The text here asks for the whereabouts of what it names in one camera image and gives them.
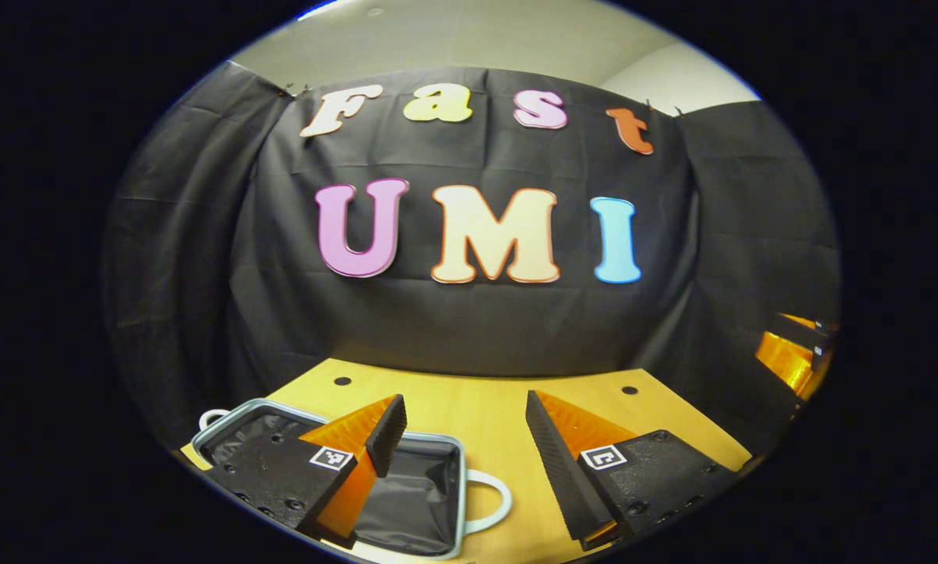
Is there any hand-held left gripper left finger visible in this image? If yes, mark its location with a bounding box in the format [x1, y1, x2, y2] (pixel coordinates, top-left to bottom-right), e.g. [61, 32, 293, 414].
[202, 394, 408, 549]

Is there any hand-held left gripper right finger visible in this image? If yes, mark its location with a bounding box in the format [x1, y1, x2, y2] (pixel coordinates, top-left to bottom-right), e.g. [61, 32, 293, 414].
[526, 389, 740, 551]

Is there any black backdrop cloth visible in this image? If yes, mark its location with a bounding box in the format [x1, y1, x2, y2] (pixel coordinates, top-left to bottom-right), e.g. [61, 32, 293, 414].
[100, 59, 842, 455]

